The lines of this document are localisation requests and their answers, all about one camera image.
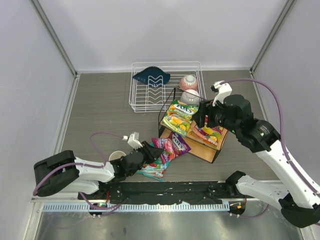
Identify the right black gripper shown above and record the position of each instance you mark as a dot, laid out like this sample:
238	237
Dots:
205	116

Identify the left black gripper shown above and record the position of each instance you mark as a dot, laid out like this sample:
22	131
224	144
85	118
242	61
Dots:
146	150

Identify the purple berries candy bag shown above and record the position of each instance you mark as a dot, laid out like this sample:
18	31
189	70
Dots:
173	146

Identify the orange fruits candy bag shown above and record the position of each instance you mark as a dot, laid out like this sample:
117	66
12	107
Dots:
209	135

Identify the green candy bag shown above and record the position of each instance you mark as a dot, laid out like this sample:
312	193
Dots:
178	117

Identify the wooden two-tier wire shelf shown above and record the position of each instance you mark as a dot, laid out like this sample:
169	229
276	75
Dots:
199	148

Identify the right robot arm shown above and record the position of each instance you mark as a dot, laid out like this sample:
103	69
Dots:
299	201

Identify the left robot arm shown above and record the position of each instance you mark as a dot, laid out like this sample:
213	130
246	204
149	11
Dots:
64	172

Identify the teal mint candy bag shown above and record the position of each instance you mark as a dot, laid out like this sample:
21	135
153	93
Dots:
155	170

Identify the white bowl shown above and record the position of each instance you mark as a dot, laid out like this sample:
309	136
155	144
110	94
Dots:
190	97

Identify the pink patterned bowl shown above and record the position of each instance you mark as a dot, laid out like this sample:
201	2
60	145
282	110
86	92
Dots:
188	82

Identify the dark blue leaf plate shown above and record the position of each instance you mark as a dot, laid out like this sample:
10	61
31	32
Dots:
152	76

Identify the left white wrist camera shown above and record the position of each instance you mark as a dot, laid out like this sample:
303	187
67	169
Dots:
133	140

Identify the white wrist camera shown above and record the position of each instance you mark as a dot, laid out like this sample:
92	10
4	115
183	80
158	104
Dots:
133	140
222	90

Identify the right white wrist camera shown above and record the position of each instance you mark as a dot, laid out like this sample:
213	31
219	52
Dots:
222	90

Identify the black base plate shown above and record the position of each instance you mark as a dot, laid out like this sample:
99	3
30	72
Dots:
165	193

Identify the white wire dish rack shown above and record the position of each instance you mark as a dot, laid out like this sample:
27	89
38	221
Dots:
144	99

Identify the white slotted cable duct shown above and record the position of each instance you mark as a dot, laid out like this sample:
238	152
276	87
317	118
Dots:
130	208

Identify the aluminium rail frame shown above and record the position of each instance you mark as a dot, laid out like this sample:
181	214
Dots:
298	201

